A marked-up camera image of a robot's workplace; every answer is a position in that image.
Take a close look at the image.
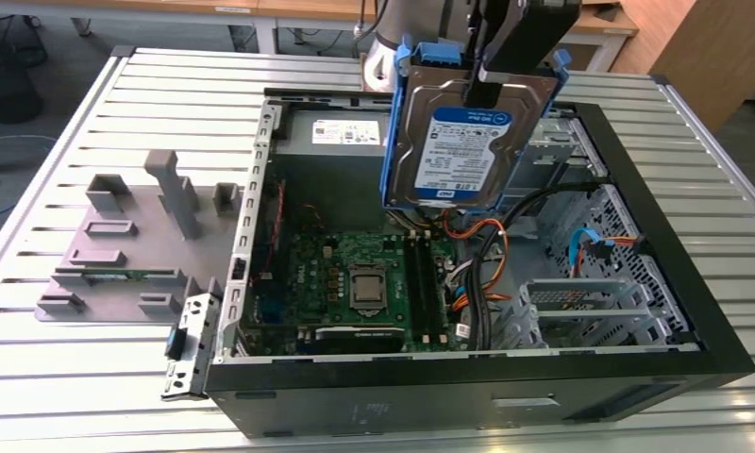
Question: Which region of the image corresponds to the grey power supply unit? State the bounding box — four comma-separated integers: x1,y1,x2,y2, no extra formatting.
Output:
268,110,395,233

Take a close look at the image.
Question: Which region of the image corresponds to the metal bracket with blue latch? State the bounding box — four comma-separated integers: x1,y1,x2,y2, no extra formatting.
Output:
160,292,223,403

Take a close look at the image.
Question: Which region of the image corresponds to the metal disk bay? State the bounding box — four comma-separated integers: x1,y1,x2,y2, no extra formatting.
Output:
519,277,698,350

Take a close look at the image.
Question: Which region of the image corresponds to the black waste bin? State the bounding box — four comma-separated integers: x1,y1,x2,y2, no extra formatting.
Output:
0,13,46,125

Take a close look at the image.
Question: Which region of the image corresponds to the green RAM stick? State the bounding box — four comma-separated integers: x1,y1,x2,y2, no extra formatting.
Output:
54,267,174,285

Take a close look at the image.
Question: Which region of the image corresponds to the power supply wire bundle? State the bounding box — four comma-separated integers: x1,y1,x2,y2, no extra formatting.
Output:
387,207,464,235

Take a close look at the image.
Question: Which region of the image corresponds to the orange yellow wire bundle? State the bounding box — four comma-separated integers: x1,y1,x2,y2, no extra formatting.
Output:
443,211,512,313

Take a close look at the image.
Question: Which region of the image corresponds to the green motherboard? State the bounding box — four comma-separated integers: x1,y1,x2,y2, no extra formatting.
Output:
236,229,475,356

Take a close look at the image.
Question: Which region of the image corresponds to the black RAM slot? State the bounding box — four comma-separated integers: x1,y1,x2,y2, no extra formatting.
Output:
403,229,433,345
421,229,453,344

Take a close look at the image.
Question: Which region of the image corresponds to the pale blue floor cable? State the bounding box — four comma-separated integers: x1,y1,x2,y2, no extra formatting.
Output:
0,134,57,223

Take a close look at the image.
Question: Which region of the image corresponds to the grey desk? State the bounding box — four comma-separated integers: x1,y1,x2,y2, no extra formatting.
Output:
68,0,379,56

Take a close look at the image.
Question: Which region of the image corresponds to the orange power wire black plug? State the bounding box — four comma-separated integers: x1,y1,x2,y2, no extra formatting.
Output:
594,234,655,261

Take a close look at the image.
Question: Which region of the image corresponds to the silver CPU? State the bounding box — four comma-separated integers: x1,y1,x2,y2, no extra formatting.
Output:
353,275,385,303

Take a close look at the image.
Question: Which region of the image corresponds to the hard disk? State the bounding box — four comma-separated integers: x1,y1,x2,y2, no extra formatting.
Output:
380,33,572,212

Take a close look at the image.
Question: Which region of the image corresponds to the CPU socket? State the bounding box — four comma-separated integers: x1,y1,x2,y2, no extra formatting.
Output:
347,264,392,319

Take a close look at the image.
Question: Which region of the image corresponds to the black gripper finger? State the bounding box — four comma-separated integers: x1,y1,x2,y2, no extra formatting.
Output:
461,0,584,109

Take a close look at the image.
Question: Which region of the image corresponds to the wooden cabinet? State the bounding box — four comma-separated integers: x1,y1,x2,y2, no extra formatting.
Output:
610,0,755,134

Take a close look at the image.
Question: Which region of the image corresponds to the black cable bundle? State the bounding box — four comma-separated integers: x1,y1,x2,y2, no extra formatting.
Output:
463,178,615,353

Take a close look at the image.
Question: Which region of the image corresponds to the black open PC case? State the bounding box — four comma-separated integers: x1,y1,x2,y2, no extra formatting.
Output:
204,87,755,438

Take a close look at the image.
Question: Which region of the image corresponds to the black graphics card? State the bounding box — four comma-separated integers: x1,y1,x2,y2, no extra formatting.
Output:
312,324,409,355

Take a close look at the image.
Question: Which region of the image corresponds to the wooden desk white frame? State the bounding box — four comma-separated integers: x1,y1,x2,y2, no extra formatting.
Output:
568,0,640,72

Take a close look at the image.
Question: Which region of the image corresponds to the metal optical drive cage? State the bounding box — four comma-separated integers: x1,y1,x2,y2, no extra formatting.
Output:
502,107,608,224

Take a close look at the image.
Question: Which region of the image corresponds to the blue SATA wire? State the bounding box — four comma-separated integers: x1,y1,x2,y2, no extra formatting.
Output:
567,226,607,280

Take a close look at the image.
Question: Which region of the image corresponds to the grey parts rack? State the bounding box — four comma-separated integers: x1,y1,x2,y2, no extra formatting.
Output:
32,149,248,327

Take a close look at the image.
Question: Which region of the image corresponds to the metal socket cover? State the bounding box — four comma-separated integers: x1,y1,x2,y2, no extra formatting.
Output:
349,267,389,313

